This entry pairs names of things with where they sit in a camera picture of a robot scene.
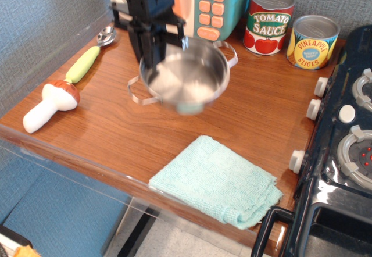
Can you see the spoon with green handle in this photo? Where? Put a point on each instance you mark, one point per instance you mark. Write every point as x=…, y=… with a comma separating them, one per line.
x=87, y=59

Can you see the white stove knob lower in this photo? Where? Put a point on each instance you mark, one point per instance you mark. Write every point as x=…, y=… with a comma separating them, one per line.
x=296, y=160

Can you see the black toy stove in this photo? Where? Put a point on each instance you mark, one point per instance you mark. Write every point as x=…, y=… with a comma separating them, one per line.
x=332, y=212

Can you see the white stove knob middle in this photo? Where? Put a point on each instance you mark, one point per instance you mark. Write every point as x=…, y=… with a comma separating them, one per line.
x=313, y=109

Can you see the tomato sauce can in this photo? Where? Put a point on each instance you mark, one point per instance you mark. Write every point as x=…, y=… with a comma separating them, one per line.
x=267, y=25

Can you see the pineapple slices can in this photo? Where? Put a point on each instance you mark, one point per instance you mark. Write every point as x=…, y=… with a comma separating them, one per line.
x=312, y=41

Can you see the steel pot with handles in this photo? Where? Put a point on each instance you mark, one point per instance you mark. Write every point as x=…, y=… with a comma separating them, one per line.
x=186, y=80

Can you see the teal toy microwave oven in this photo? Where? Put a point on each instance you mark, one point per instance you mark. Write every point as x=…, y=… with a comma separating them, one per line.
x=212, y=20

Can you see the orange fuzzy object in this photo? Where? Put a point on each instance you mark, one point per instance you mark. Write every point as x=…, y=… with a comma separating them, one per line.
x=26, y=251

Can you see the white stove knob upper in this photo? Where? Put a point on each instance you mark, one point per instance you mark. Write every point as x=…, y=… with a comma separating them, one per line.
x=321, y=86

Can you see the white stove knob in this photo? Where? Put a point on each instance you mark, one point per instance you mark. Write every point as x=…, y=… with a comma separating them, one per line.
x=313, y=109
x=321, y=86
x=296, y=160

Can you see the light blue folded cloth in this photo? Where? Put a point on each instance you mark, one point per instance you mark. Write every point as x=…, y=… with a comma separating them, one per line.
x=220, y=183

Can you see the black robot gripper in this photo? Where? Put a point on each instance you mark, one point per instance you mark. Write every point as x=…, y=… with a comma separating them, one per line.
x=155, y=22

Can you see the plush toy mushroom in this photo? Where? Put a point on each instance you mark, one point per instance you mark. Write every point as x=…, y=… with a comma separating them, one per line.
x=57, y=95

